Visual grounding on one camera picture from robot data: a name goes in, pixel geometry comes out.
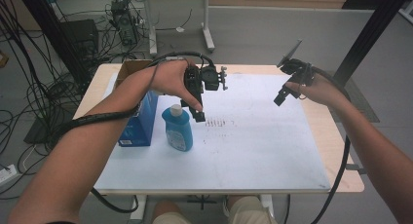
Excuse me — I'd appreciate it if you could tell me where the person's left leg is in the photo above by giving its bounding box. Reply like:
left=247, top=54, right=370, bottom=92
left=151, top=199, right=193, bottom=224

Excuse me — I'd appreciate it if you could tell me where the black case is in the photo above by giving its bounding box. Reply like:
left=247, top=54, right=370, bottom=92
left=60, top=19, right=100, bottom=56

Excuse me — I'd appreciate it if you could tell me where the black frame post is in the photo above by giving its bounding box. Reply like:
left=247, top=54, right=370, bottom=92
left=333, top=0, right=413, bottom=86
left=15, top=0, right=93, bottom=93

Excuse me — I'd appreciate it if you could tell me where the person's right leg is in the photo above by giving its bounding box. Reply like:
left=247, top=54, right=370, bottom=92
left=223, top=195, right=278, bottom=224

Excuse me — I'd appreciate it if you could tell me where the white power strip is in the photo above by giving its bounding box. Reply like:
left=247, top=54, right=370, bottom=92
left=0, top=163, right=19, bottom=187

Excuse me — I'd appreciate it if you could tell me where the blue cardboard box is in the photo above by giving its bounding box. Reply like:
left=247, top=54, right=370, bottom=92
left=114, top=58, right=161, bottom=148

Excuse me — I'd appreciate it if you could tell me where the person's leg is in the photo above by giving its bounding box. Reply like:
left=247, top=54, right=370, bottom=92
left=151, top=199, right=193, bottom=224
left=223, top=195, right=278, bottom=224

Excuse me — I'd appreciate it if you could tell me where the bundle of black floor cables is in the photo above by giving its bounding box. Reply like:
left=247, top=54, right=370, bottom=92
left=0, top=0, right=154, bottom=201

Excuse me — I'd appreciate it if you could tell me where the blue bottle with white cap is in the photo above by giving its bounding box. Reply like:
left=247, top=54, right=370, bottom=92
left=161, top=103, right=195, bottom=153

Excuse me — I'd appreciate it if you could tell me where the person's right hand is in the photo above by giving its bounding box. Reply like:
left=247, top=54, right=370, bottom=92
left=283, top=72, right=343, bottom=109

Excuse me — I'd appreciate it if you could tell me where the wooden table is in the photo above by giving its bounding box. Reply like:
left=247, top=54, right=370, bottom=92
left=72, top=61, right=365, bottom=224

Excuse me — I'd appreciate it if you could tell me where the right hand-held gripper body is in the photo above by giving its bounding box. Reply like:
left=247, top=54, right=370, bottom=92
left=277, top=38, right=316, bottom=90

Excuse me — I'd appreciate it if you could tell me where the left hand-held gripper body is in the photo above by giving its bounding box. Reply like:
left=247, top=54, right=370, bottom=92
left=183, top=64, right=229, bottom=104

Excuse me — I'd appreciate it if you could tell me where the person's left hand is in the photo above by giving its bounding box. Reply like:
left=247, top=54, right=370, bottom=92
left=150, top=59, right=205, bottom=113

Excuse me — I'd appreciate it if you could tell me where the left hand-held gripper cable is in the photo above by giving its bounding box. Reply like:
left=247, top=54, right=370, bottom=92
left=48, top=51, right=216, bottom=215

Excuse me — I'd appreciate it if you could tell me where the hand-held gripper cable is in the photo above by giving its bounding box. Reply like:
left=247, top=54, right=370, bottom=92
left=48, top=51, right=216, bottom=215
left=308, top=65, right=353, bottom=224

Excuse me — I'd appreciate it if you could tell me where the dark floor mat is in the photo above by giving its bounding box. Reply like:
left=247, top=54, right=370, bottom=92
left=23, top=117, right=64, bottom=146

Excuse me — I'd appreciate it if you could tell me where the white table mat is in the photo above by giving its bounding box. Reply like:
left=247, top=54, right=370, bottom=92
left=93, top=72, right=332, bottom=195

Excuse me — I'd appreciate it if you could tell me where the white-legged desk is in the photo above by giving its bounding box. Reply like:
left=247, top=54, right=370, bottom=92
left=123, top=0, right=244, bottom=58

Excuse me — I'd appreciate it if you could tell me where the right hand-held gripper cable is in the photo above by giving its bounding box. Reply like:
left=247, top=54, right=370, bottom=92
left=308, top=65, right=353, bottom=224

